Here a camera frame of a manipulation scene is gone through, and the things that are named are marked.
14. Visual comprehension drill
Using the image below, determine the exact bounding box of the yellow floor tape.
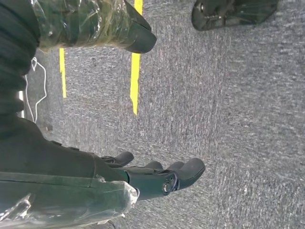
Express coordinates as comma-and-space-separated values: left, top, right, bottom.
59, 47, 67, 99
130, 0, 144, 116

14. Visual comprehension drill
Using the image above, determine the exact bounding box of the white cable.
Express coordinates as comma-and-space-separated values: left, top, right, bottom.
24, 57, 47, 125

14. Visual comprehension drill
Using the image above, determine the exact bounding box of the black robot foot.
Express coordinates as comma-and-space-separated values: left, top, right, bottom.
191, 0, 279, 31

